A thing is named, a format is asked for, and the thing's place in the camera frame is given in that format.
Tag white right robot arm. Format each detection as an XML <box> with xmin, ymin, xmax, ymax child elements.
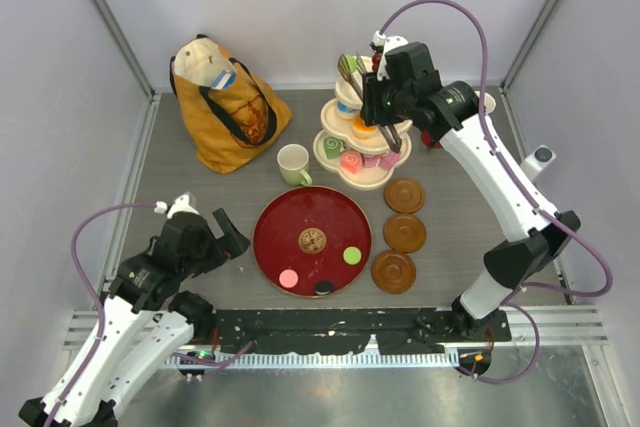
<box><xmin>361</xmin><ymin>36</ymin><xmax>581</xmax><ymax>340</ymax></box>

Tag green swirl roll cake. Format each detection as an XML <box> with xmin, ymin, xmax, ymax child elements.
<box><xmin>323</xmin><ymin>136</ymin><xmax>343</xmax><ymax>160</ymax></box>

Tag white bottle grey cap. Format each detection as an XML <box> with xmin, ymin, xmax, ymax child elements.
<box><xmin>520</xmin><ymin>145</ymin><xmax>556</xmax><ymax>182</ymax></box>

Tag pink layered cake slice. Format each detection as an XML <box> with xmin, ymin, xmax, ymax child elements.
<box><xmin>379</xmin><ymin>151</ymin><xmax>400</xmax><ymax>171</ymax></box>

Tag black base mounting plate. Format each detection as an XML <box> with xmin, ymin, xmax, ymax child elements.
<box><xmin>216</xmin><ymin>308</ymin><xmax>512</xmax><ymax>355</ymax></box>

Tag small green macaron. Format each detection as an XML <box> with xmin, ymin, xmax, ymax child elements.
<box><xmin>343</xmin><ymin>246</ymin><xmax>362</xmax><ymax>265</ymax></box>

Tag brown wooden coaster top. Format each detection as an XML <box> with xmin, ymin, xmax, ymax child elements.
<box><xmin>384</xmin><ymin>177</ymin><xmax>426</xmax><ymax>214</ymax></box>

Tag light green mug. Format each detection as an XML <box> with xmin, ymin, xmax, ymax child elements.
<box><xmin>277</xmin><ymin>144</ymin><xmax>312</xmax><ymax>187</ymax></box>

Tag pink macaron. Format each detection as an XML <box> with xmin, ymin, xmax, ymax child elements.
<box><xmin>278</xmin><ymin>269</ymin><xmax>299</xmax><ymax>289</ymax></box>

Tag brown wooden coaster bottom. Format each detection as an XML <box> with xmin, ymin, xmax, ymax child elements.
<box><xmin>371</xmin><ymin>250</ymin><xmax>417</xmax><ymax>294</ymax></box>

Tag red mug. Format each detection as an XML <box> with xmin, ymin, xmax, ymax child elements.
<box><xmin>421</xmin><ymin>130</ymin><xmax>442</xmax><ymax>149</ymax></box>

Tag grey blue mug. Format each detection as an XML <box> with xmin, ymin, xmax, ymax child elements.
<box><xmin>484</xmin><ymin>92</ymin><xmax>496</xmax><ymax>115</ymax></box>

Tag cream three-tier cake stand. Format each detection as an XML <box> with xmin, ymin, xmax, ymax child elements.
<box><xmin>313</xmin><ymin>77</ymin><xmax>412</xmax><ymax>191</ymax></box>

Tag black sandwich cookie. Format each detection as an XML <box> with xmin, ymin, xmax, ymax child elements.
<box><xmin>314</xmin><ymin>280</ymin><xmax>334</xmax><ymax>296</ymax></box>

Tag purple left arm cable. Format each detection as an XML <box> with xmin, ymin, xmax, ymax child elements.
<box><xmin>47</xmin><ymin>202</ymin><xmax>261</xmax><ymax>427</ymax></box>

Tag orange glazed donut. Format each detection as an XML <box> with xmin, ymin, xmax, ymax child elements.
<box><xmin>351</xmin><ymin>117</ymin><xmax>377</xmax><ymax>140</ymax></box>

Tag yellow tote bag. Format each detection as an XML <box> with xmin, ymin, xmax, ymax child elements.
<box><xmin>169</xmin><ymin>34</ymin><xmax>293</xmax><ymax>174</ymax></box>

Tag magenta swirl roll cake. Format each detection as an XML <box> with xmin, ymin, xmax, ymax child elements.
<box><xmin>362</xmin><ymin>154</ymin><xmax>381</xmax><ymax>169</ymax></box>

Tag brown wooden coaster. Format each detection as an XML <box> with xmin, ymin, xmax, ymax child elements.
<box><xmin>371</xmin><ymin>250</ymin><xmax>417</xmax><ymax>294</ymax></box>
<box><xmin>383</xmin><ymin>213</ymin><xmax>427</xmax><ymax>253</ymax></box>
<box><xmin>384</xmin><ymin>177</ymin><xmax>426</xmax><ymax>214</ymax></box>

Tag blue white packet in bag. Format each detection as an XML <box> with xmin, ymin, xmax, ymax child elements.
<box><xmin>211</xmin><ymin>70</ymin><xmax>236</xmax><ymax>90</ymax></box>

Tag metal serving tongs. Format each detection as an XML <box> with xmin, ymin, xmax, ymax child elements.
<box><xmin>337</xmin><ymin>54</ymin><xmax>402</xmax><ymax>153</ymax></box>

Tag blue frosted donut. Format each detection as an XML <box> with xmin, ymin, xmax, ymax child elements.
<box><xmin>336</xmin><ymin>100</ymin><xmax>360</xmax><ymax>120</ymax></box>

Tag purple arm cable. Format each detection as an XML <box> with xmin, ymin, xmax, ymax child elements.
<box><xmin>379</xmin><ymin>0</ymin><xmax>614</xmax><ymax>384</ymax></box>
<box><xmin>47</xmin><ymin>202</ymin><xmax>261</xmax><ymax>427</ymax></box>

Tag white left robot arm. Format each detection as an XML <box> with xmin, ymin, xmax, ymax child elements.
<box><xmin>19</xmin><ymin>198</ymin><xmax>250</xmax><ymax>426</ymax></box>

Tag red round lacquer tray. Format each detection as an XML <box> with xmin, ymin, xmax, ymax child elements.
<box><xmin>253</xmin><ymin>186</ymin><xmax>372</xmax><ymax>297</ymax></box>

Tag salmon pink swirl roll cake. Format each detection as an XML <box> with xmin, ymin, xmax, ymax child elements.
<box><xmin>340</xmin><ymin>150</ymin><xmax>362</xmax><ymax>175</ymax></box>

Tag brown wooden coaster middle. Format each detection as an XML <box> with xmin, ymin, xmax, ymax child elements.
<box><xmin>383</xmin><ymin>213</ymin><xmax>427</xmax><ymax>253</ymax></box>

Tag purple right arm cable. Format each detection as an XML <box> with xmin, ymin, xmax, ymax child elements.
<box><xmin>379</xmin><ymin>0</ymin><xmax>614</xmax><ymax>384</ymax></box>

